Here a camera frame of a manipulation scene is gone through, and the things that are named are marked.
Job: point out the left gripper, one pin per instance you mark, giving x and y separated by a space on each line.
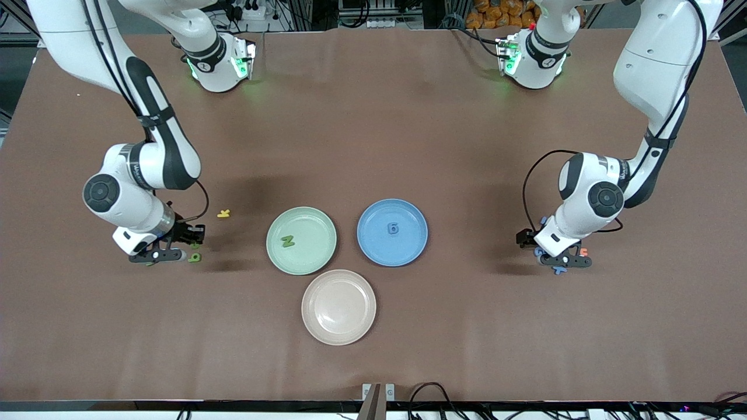
527 237

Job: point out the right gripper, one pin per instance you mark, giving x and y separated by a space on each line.
188 233

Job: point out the green foam letter N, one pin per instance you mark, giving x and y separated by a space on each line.
288 241

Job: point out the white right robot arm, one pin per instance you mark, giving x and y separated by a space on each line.
64 35

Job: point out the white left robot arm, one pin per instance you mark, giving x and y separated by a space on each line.
659 58

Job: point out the green plate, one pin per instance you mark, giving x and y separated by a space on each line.
309 256

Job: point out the blue plate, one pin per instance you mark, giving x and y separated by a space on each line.
402 248

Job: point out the beige plate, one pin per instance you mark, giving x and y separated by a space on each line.
338 307

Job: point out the brown table cover sheet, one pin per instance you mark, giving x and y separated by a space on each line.
373 146

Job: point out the pile of orange bags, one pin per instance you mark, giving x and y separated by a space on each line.
493 14

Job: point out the white power strip with plugs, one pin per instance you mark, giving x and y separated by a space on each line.
251 11

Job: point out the white plain power strip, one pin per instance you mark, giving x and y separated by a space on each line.
385 23

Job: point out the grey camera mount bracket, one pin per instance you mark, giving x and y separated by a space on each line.
373 402

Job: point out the aluminium frame profile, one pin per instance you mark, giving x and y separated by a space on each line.
20 13
732 26

